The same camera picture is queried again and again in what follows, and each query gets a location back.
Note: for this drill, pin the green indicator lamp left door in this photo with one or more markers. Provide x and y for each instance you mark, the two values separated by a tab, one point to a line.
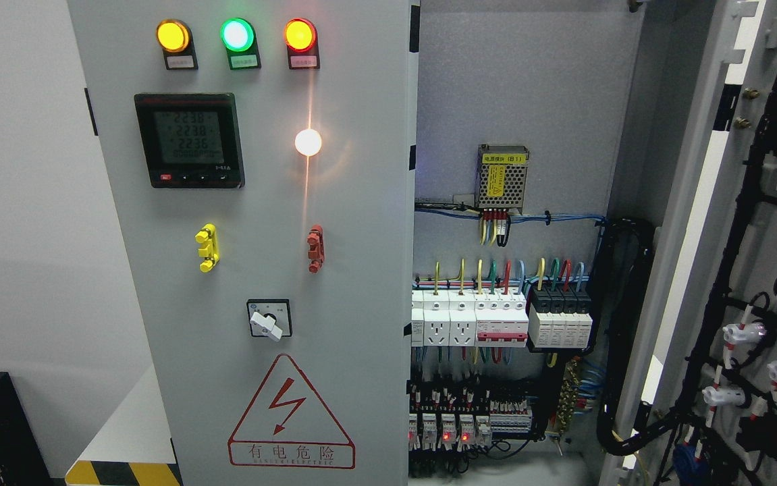
240	42

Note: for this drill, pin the white socket breaker row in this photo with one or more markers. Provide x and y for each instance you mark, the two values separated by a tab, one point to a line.
469	318

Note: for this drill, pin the yellow terminal post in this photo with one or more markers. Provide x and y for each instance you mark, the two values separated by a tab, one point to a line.
206	238

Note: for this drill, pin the grey electrical cabinet body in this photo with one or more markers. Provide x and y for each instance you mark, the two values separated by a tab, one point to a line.
616	102

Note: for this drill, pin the black digital power meter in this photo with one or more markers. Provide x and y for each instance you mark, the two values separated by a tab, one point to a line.
191	140

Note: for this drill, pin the black surge protector block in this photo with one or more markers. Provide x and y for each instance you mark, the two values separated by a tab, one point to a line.
559	320

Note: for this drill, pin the yellow indicator lamp left door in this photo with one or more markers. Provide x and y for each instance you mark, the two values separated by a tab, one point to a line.
175	40

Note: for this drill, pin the red terminal post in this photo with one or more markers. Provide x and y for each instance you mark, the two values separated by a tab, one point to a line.
316	250

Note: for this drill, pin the white rotary selector switch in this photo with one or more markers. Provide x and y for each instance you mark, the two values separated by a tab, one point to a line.
269	318

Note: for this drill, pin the red indicator lamp left door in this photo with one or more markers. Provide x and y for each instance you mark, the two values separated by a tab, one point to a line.
302	44

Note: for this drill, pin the relay row with red leds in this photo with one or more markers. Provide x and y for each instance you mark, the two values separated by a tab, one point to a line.
454	432

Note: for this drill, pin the metal mesh power supply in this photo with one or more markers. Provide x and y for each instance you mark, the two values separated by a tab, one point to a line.
502	175

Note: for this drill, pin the red electric hazard warning sticker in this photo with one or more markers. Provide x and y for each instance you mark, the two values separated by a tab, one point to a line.
288	424

